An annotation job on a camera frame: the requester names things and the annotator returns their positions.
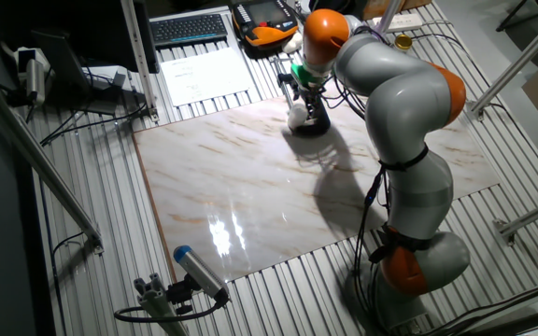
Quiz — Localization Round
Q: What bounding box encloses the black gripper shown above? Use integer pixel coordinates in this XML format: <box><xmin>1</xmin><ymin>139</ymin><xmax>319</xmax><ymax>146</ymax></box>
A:
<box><xmin>302</xmin><ymin>84</ymin><xmax>329</xmax><ymax>122</ymax></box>

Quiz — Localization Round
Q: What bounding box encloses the jar with yellow lid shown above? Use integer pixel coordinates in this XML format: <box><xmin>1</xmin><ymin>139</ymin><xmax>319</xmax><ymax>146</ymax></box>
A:
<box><xmin>392</xmin><ymin>33</ymin><xmax>414</xmax><ymax>51</ymax></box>

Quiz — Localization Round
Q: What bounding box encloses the black C-clamp with steel screw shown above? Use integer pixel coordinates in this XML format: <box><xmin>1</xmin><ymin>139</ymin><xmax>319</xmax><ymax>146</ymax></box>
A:
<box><xmin>268</xmin><ymin>54</ymin><xmax>333</xmax><ymax>138</ymax></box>

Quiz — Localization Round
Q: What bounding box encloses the small white rounded object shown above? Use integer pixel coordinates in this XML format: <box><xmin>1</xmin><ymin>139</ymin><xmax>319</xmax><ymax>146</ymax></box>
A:
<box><xmin>281</xmin><ymin>31</ymin><xmax>304</xmax><ymax>55</ymax></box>

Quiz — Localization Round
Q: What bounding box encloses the orange and black teach pendant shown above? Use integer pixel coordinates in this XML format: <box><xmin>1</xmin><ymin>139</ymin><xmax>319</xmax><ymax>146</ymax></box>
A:
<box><xmin>230</xmin><ymin>0</ymin><xmax>301</xmax><ymax>52</ymax></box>

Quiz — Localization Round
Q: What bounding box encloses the translucent purple plastic bag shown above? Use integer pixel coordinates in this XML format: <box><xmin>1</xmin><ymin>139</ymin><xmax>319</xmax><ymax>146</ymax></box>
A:
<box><xmin>358</xmin><ymin>21</ymin><xmax>386</xmax><ymax>41</ymax></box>

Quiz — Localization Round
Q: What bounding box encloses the marble pattern board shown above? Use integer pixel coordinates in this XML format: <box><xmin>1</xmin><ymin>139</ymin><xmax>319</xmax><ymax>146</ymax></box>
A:
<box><xmin>132</xmin><ymin>83</ymin><xmax>502</xmax><ymax>284</ymax></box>

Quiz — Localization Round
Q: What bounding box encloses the white paper sheet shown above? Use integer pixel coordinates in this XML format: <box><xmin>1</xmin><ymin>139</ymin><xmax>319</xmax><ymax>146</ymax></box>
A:
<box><xmin>160</xmin><ymin>46</ymin><xmax>255</xmax><ymax>107</ymax></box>

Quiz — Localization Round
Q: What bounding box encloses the brown cardboard box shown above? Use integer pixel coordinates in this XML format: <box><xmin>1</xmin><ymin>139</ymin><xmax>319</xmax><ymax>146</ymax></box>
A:
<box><xmin>361</xmin><ymin>0</ymin><xmax>433</xmax><ymax>21</ymax></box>

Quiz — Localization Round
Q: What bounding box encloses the grey metal pole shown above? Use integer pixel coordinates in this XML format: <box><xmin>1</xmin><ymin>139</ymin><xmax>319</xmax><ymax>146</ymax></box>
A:
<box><xmin>372</xmin><ymin>0</ymin><xmax>406</xmax><ymax>41</ymax></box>

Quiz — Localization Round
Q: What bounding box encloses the white power strip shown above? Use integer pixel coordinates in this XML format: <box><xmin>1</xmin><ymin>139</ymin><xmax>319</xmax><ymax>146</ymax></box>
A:
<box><xmin>371</xmin><ymin>12</ymin><xmax>424</xmax><ymax>34</ymax></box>

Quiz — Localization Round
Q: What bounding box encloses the black computer keyboard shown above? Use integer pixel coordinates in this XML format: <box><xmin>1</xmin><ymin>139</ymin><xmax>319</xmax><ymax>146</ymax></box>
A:
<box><xmin>149</xmin><ymin>12</ymin><xmax>230</xmax><ymax>49</ymax></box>

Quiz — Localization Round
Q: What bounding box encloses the grey electronics box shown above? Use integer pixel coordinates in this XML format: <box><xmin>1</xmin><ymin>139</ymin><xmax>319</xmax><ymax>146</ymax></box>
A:
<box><xmin>81</xmin><ymin>64</ymin><xmax>133</xmax><ymax>92</ymax></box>

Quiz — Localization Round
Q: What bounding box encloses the aluminium profile bar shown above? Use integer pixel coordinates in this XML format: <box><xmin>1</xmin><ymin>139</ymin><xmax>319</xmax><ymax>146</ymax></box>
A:
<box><xmin>492</xmin><ymin>190</ymin><xmax>538</xmax><ymax>246</ymax></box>
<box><xmin>0</xmin><ymin>64</ymin><xmax>106</xmax><ymax>256</ymax></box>
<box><xmin>468</xmin><ymin>3</ymin><xmax>538</xmax><ymax>121</ymax></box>

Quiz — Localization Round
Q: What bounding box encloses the black computer monitor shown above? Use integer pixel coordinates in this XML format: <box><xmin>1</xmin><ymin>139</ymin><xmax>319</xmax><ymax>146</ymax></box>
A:
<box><xmin>70</xmin><ymin>0</ymin><xmax>161</xmax><ymax>75</ymax></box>

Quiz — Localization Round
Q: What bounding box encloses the short aluminium profile stub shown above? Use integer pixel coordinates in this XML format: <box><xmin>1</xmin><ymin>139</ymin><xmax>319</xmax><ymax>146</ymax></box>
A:
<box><xmin>133</xmin><ymin>273</ymin><xmax>191</xmax><ymax>336</ymax></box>

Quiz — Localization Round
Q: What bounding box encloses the dark grey tilted panel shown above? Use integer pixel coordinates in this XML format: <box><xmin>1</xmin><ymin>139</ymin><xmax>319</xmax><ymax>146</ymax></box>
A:
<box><xmin>30</xmin><ymin>28</ymin><xmax>91</xmax><ymax>92</ymax></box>

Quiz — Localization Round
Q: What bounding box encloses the dark metal beam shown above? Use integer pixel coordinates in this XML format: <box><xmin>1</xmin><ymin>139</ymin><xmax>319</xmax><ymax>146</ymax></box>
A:
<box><xmin>455</xmin><ymin>306</ymin><xmax>538</xmax><ymax>336</ymax></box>

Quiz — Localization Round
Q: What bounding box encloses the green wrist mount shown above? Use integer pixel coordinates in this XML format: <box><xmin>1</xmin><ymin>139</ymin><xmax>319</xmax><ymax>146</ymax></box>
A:
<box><xmin>290</xmin><ymin>62</ymin><xmax>324</xmax><ymax>90</ymax></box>

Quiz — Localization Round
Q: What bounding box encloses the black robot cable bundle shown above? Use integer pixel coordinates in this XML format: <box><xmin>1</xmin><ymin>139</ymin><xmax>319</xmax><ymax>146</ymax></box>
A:
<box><xmin>319</xmin><ymin>77</ymin><xmax>394</xmax><ymax>328</ymax></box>

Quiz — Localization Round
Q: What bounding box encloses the aluminium profile post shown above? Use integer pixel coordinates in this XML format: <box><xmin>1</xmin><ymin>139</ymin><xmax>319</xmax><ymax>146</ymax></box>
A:
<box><xmin>119</xmin><ymin>0</ymin><xmax>161</xmax><ymax>125</ymax></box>

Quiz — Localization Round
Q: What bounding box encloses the grey camera with blue cap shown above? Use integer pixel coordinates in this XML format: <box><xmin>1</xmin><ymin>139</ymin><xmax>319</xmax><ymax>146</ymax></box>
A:
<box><xmin>173</xmin><ymin>245</ymin><xmax>231</xmax><ymax>302</ymax></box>

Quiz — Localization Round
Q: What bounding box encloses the black table cable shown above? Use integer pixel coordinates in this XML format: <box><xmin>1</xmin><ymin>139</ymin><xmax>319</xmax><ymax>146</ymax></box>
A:
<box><xmin>39</xmin><ymin>100</ymin><xmax>151</xmax><ymax>147</ymax></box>

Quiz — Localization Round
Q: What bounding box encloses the black camera clamp mount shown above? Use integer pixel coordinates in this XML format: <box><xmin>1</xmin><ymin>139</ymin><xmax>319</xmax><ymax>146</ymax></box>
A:
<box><xmin>165</xmin><ymin>274</ymin><xmax>196</xmax><ymax>316</ymax></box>

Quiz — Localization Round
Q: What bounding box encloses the black camera cable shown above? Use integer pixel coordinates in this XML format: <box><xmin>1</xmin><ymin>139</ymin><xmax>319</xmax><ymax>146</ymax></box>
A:
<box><xmin>113</xmin><ymin>297</ymin><xmax>229</xmax><ymax>324</ymax></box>

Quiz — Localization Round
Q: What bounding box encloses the grey camera on white mount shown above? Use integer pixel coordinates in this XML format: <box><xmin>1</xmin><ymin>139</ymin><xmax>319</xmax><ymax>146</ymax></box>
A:
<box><xmin>14</xmin><ymin>46</ymin><xmax>51</xmax><ymax>107</ymax></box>

